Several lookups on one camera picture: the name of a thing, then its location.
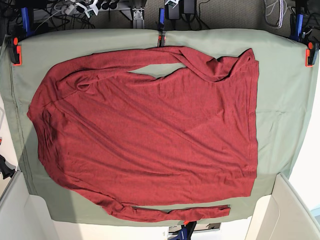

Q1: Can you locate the orange black clamp edge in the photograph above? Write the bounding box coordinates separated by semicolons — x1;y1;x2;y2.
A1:
6;36;22;66
305;41;320;67

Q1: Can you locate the red long-sleeve T-shirt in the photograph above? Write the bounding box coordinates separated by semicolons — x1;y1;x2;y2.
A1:
27;46;259;223

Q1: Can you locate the blue clamp handle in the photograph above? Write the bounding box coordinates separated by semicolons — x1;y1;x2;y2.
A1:
20;7;33;38
289;13;304;42

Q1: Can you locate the blue black clamp top centre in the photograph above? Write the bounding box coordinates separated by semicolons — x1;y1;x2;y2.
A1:
157;8;166;48

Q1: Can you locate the white bin right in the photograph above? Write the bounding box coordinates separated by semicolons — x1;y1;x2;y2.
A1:
245;173;320;240

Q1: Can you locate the blue clamp handle top right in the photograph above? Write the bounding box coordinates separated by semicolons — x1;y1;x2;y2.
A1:
289;13;304;42

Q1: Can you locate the grey looped cable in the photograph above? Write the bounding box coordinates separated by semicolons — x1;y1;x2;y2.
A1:
264;0;285;29

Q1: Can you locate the black clamp far left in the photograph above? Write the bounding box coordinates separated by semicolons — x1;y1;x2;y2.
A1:
0;155;16;180

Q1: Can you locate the orange black clamp right edge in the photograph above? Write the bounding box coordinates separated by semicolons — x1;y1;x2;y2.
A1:
305;41;320;67

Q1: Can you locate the white bin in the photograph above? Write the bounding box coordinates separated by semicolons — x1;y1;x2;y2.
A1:
0;171;59;240
245;173;320;240

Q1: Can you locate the black power adapter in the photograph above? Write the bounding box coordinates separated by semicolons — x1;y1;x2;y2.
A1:
164;0;197;20

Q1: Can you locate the blue clamp handle top left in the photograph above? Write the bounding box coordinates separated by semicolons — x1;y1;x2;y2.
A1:
20;7;33;38

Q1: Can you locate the green table cloth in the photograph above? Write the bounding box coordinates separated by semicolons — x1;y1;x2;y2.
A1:
0;29;319;227

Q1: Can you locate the blue black clamp bottom centre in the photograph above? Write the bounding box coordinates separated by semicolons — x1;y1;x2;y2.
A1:
170;221;197;240

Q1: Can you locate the blue black clamp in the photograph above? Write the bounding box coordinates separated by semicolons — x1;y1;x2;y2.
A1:
170;221;197;240
157;8;166;48

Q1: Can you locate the white bin left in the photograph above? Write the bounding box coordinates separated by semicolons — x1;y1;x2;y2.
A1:
0;171;59;240

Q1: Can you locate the grey metal table bracket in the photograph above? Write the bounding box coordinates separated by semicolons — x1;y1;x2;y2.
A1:
132;8;145;29

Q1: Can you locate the orange black clamp left edge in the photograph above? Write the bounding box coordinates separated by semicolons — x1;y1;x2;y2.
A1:
6;36;22;66

